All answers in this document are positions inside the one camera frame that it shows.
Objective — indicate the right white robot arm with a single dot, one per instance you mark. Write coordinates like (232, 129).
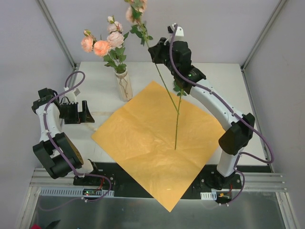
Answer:
(238, 127)

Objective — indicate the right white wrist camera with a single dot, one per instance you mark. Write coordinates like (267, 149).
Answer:
(176, 31)

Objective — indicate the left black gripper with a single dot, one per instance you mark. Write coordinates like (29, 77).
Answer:
(75, 112)

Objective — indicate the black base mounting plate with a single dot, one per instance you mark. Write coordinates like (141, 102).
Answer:
(124, 185)

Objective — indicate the pink rosebud leafy stem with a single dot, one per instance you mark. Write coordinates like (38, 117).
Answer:
(134, 15)

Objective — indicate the aluminium corner post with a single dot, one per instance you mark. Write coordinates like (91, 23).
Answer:
(56, 32)
(264, 32)

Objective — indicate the right aluminium corner post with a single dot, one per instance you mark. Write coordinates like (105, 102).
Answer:
(264, 32)

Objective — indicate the cream printed ribbon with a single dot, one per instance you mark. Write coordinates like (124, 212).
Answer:
(100, 118)

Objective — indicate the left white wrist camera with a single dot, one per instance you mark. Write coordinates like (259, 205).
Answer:
(71, 95)

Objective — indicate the left aluminium corner post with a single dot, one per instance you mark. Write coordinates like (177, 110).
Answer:
(56, 32)

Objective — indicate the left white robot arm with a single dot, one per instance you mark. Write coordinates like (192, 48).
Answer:
(55, 151)

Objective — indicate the white ribbed ceramic vase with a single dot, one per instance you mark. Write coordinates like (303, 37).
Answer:
(124, 86)

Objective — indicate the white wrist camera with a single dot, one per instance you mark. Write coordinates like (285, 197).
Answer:
(71, 95)
(176, 31)

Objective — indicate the orange wrapping paper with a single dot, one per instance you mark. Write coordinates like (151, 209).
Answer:
(160, 141)

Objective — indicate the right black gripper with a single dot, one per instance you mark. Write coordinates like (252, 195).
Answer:
(163, 53)

